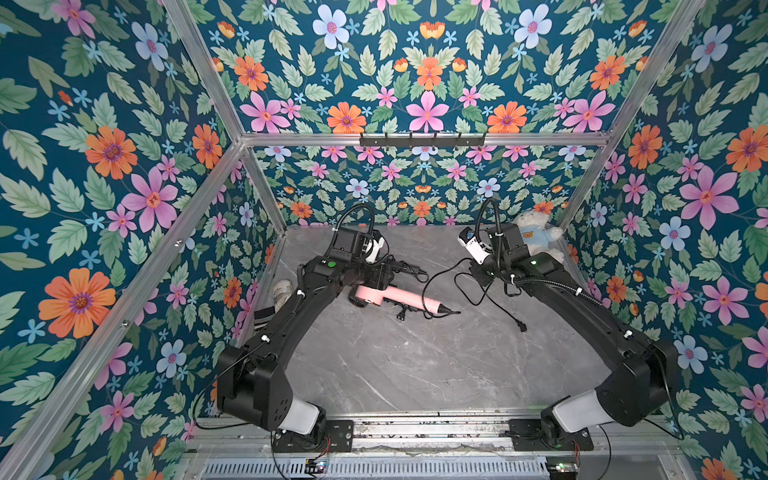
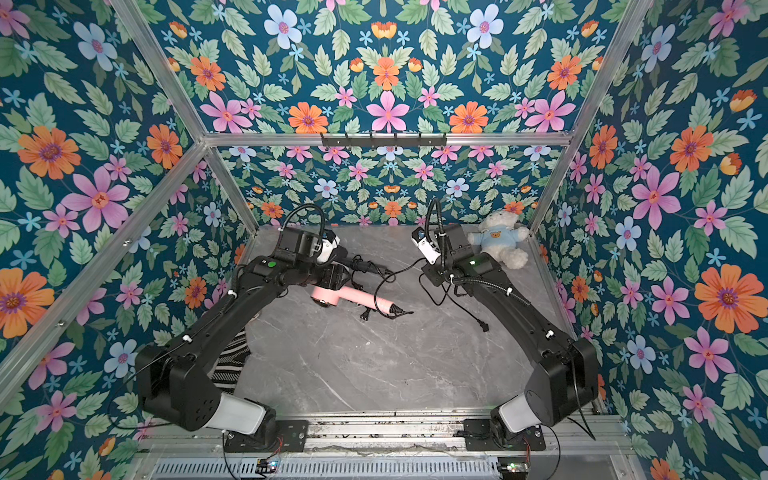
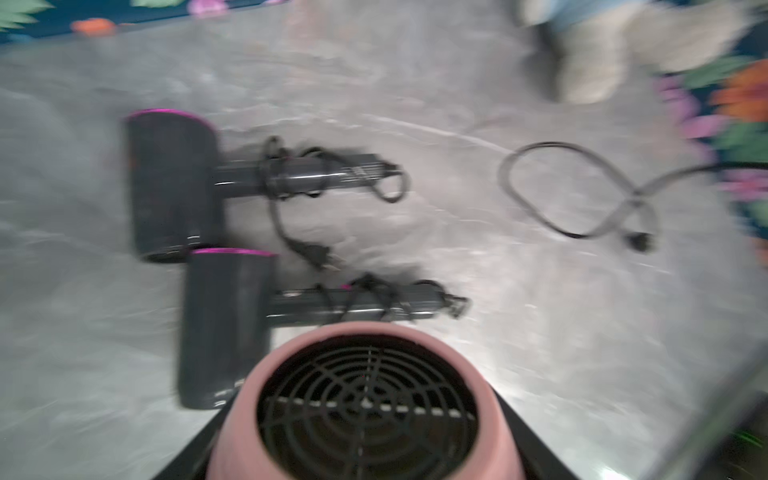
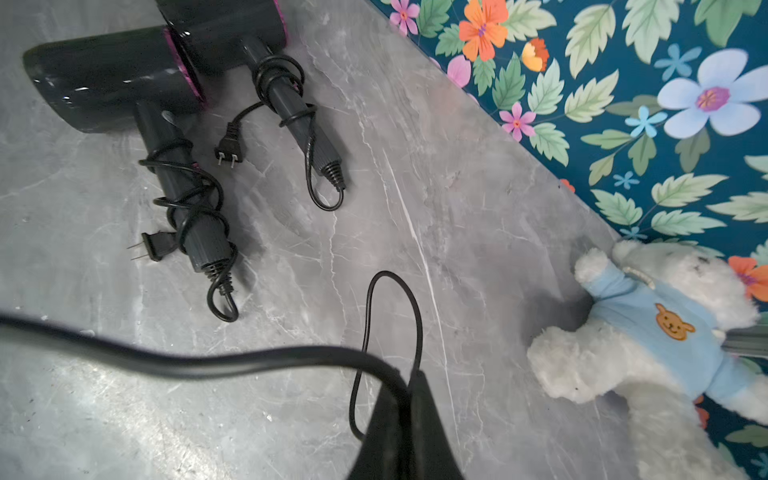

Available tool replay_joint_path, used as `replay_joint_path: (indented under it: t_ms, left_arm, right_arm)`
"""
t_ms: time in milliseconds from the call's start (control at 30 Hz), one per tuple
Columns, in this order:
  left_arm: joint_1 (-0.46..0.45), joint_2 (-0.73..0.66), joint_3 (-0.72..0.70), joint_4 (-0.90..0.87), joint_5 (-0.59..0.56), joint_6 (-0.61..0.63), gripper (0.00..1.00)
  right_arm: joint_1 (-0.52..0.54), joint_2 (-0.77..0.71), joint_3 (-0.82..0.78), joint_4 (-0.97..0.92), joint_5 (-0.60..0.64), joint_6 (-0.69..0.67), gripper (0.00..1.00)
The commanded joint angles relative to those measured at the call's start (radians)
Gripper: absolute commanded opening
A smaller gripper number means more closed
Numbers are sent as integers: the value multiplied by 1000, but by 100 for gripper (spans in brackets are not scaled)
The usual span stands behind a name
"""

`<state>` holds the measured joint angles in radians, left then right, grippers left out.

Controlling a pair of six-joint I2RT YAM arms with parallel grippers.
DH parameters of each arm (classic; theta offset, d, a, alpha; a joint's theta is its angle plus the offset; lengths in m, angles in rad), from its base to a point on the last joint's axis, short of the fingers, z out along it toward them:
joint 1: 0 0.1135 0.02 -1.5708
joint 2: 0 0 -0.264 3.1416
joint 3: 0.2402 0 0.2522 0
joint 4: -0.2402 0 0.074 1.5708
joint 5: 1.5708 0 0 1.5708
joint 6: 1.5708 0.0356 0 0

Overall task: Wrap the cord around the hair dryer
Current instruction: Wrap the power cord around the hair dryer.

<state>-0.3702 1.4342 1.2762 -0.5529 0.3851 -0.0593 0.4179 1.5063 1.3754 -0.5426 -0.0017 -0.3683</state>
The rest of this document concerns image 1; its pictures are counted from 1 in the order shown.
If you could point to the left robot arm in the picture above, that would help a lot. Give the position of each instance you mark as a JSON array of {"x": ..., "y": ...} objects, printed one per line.
[{"x": 251, "y": 379}]

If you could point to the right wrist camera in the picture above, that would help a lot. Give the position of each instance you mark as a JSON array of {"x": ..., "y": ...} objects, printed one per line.
[{"x": 476, "y": 248}]

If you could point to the white slotted vent strip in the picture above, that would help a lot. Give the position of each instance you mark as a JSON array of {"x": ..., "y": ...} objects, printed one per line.
[{"x": 378, "y": 468}]

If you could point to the small green circuit board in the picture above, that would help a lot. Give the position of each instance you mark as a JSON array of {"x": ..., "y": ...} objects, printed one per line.
[{"x": 315, "y": 465}]

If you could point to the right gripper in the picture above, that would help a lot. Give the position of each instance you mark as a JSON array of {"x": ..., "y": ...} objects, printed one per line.
[{"x": 486, "y": 264}]

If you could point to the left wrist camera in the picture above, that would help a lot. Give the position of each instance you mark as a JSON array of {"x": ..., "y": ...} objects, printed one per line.
[{"x": 373, "y": 248}]

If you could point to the black white striped sock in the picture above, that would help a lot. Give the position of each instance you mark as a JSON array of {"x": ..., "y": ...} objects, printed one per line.
[{"x": 262, "y": 318}]

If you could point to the pink hair dryer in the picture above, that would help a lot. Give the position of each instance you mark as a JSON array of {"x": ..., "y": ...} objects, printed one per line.
[{"x": 368, "y": 295}]

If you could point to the rolled beige cloth bundle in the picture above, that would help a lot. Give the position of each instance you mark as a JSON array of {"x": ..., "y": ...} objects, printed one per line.
[{"x": 281, "y": 293}]

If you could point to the dark grey hair dryer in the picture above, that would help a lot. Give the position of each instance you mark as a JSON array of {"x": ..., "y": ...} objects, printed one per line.
[
  {"x": 392, "y": 267},
  {"x": 403, "y": 310}
]

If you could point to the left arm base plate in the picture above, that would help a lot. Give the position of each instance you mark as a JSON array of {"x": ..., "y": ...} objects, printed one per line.
[{"x": 329, "y": 436}]

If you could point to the black hook rail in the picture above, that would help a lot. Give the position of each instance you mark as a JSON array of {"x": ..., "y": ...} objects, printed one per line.
[{"x": 445, "y": 141}]

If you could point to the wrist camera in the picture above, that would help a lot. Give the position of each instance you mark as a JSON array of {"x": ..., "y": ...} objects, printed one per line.
[
  {"x": 476, "y": 248},
  {"x": 373, "y": 248}
]

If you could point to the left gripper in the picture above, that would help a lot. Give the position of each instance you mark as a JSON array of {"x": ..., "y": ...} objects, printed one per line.
[{"x": 378, "y": 274}]

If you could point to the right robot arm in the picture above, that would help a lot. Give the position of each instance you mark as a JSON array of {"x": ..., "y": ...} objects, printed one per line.
[{"x": 643, "y": 372}]

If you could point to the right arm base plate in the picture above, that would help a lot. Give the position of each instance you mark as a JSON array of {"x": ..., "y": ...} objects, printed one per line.
[{"x": 543, "y": 435}]

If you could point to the white teddy bear blue shirt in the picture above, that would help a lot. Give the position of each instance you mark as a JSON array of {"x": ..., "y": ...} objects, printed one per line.
[{"x": 538, "y": 235}]

